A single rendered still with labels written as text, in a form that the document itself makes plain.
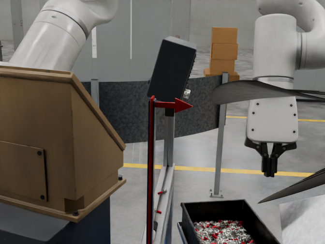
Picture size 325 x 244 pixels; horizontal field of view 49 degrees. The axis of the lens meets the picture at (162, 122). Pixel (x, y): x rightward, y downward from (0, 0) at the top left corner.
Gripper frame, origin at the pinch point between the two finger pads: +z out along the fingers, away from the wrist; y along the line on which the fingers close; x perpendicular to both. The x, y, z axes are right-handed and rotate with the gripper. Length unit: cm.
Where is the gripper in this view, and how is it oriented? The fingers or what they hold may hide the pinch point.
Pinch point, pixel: (269, 167)
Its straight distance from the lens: 78.7
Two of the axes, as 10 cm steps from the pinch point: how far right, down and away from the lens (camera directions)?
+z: -0.5, 10.0, -0.3
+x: 0.9, 0.3, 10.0
